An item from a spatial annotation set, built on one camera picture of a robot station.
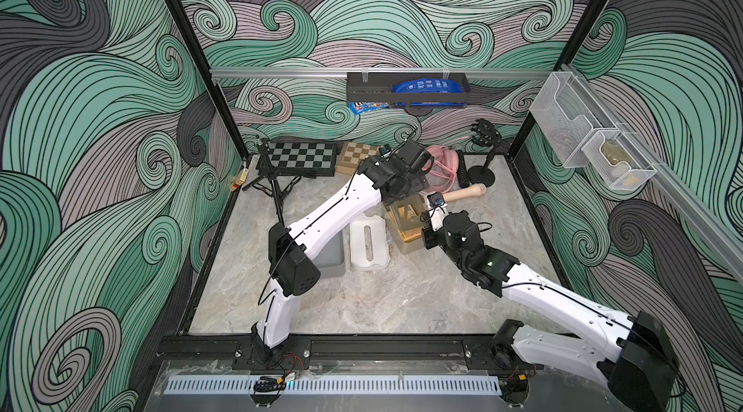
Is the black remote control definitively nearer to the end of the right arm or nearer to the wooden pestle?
the wooden pestle

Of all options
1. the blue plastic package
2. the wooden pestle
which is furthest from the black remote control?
the blue plastic package

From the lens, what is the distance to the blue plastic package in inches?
36.3

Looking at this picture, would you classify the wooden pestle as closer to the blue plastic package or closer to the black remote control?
the black remote control
